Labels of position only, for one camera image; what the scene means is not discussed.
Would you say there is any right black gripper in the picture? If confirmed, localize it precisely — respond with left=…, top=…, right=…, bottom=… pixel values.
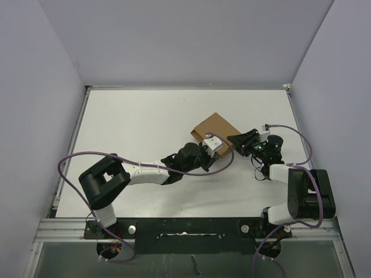
left=227, top=130, right=268, bottom=161

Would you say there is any brown cardboard box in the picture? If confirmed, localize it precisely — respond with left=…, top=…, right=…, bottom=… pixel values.
left=191, top=112, right=241, bottom=142

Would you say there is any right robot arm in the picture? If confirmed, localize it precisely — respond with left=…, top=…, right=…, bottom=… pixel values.
left=227, top=129, right=336, bottom=237

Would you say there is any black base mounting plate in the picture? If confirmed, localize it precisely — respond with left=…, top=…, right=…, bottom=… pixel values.
left=83, top=217, right=292, bottom=255

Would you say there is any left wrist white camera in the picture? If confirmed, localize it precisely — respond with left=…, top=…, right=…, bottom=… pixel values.
left=202, top=136, right=223, bottom=154

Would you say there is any wrist white camera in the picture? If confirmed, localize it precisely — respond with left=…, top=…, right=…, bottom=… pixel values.
left=202, top=136, right=223, bottom=154
left=259, top=124, right=271, bottom=142

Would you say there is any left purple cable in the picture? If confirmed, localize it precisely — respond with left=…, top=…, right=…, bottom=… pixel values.
left=57, top=131, right=235, bottom=263

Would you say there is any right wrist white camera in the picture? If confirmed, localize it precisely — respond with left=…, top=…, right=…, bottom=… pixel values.
left=259, top=124, right=271, bottom=142

